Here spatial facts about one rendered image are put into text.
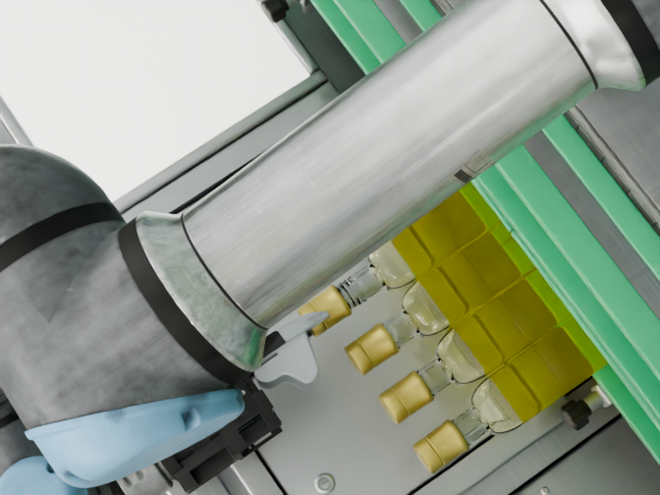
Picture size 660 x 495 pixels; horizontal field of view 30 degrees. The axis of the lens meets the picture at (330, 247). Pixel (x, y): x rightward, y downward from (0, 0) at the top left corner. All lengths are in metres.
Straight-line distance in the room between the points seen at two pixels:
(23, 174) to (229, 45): 0.74
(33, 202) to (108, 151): 0.70
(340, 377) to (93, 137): 0.39
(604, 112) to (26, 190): 0.60
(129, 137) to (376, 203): 0.78
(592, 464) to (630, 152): 0.40
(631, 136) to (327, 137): 0.51
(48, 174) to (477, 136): 0.25
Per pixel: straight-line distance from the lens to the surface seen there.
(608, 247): 1.14
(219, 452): 1.22
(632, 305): 1.13
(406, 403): 1.20
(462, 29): 0.69
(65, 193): 0.74
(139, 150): 1.42
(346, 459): 1.34
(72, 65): 1.48
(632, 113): 1.16
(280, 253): 0.69
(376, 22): 1.29
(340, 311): 1.22
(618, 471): 1.41
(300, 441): 1.34
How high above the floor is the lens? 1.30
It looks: 9 degrees down
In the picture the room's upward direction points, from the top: 124 degrees counter-clockwise
